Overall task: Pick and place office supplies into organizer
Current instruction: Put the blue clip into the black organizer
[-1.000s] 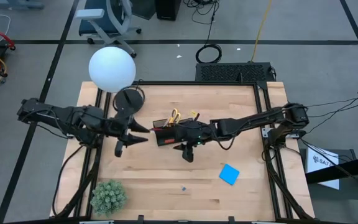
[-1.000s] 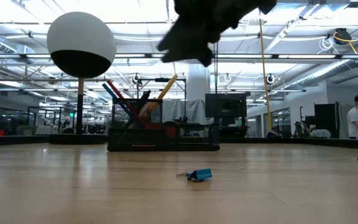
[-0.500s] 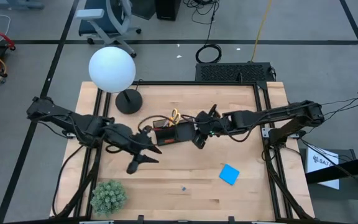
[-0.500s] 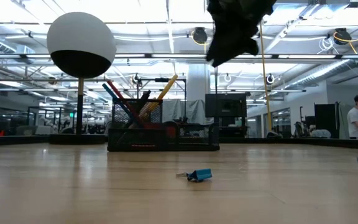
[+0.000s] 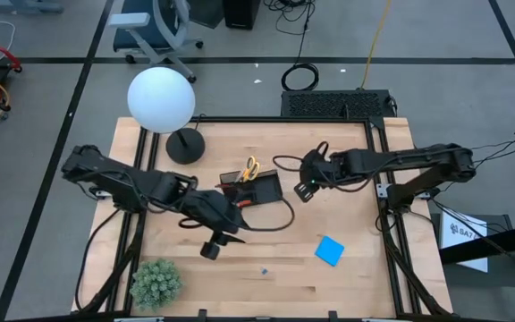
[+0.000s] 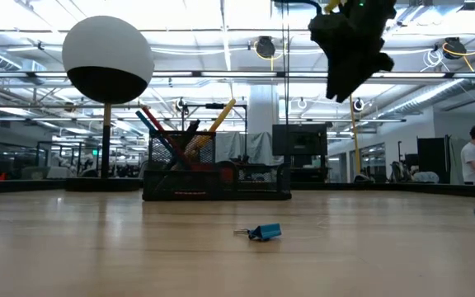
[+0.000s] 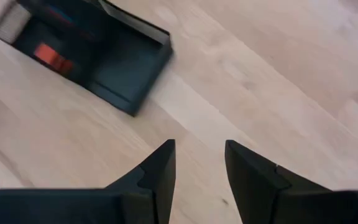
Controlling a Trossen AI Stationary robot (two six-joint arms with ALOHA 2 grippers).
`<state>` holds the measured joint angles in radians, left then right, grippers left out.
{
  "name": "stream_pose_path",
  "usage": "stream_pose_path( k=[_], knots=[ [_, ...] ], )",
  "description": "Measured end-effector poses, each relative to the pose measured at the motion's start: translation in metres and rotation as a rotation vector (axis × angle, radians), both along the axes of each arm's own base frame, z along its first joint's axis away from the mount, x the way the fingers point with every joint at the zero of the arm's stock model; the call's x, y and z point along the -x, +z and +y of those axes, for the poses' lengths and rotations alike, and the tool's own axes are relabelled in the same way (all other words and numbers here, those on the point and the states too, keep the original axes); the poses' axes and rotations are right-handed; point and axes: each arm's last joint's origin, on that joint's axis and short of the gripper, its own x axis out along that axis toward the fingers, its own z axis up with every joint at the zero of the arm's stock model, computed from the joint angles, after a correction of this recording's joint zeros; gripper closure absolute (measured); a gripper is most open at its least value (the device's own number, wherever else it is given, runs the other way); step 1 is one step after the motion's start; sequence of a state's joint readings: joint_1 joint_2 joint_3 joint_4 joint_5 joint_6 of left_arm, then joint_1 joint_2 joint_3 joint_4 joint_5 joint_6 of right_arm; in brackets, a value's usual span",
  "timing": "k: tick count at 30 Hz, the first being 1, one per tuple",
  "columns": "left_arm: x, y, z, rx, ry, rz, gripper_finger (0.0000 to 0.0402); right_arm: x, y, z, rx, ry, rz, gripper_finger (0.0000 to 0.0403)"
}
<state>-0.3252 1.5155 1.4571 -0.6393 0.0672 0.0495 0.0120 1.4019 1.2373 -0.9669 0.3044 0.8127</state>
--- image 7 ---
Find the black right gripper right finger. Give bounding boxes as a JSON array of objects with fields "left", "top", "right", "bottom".
[{"left": 224, "top": 139, "right": 334, "bottom": 224}]

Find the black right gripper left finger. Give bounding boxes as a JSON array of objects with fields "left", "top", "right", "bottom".
[{"left": 104, "top": 139, "right": 177, "bottom": 224}]

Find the orange eraser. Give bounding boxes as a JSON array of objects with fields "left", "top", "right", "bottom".
[{"left": 32, "top": 42, "right": 75, "bottom": 76}]

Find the blue coloured pencil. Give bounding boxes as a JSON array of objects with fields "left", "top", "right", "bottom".
[{"left": 53, "top": 6, "right": 75, "bottom": 25}]

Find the black mesh desk organizer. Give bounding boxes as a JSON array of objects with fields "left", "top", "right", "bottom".
[{"left": 0, "top": 0, "right": 174, "bottom": 118}]

